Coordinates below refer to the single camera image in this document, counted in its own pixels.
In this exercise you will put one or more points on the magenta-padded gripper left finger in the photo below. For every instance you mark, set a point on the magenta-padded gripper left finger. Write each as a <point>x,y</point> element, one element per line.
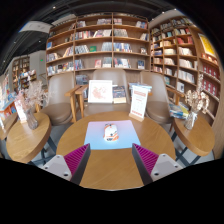
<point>76,159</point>

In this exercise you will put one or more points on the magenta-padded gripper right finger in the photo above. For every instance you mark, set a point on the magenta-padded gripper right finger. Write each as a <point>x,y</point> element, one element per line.
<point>146,159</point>

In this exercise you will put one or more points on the white orange patterned computer mouse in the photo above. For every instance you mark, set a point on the white orange patterned computer mouse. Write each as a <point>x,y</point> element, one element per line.
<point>111,132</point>

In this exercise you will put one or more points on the blue pink gradient mouse pad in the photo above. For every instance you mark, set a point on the blue pink gradient mouse pad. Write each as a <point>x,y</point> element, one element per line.
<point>128,135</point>

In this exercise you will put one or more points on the round wooden side table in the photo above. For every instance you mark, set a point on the round wooden side table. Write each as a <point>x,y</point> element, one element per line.
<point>28,140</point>
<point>7,126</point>
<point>196,136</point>

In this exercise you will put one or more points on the white sign stand red print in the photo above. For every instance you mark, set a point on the white sign stand red print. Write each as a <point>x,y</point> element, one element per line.
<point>138,102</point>

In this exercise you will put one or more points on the stack of magazines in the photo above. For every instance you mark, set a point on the stack of magazines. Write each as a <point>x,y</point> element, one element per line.
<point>178,110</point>

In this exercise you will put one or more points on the glass vase with dried flowers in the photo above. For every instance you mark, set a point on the glass vase with dried flowers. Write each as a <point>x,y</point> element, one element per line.
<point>31,121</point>
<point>190,120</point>

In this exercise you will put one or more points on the beige chair with wooden arms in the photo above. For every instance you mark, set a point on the beige chair with wooden arms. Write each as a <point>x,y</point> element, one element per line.
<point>110,74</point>
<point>156,96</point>
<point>60,96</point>

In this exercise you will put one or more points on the dark cover book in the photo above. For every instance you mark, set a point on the dark cover book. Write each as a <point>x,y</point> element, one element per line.
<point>119,94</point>

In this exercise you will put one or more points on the white board with pink print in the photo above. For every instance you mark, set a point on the white board with pink print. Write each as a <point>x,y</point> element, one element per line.
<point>100,91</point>

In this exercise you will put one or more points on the small white sign card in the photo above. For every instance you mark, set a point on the small white sign card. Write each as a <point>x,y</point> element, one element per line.
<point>20,111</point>

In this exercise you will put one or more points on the light blue book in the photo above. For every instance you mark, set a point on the light blue book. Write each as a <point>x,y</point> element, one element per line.
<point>133,84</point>

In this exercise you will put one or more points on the low orange display shelf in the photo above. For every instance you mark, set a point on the low orange display shelf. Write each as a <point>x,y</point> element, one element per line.
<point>7,100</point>

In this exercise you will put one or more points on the small distant wooden bookshelf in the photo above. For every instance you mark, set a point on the small distant wooden bookshelf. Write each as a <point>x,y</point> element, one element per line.
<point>21,68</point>

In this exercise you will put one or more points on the curved wooden bookshelf unit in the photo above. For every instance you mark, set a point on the curved wooden bookshelf unit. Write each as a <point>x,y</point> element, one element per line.
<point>186,53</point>

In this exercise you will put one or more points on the wide wooden bookshelf unit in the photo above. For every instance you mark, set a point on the wide wooden bookshelf unit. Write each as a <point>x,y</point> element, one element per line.
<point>100,36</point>

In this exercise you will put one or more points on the white hanging ceiling sign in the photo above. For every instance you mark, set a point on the white hanging ceiling sign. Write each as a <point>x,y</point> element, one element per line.
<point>35,26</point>

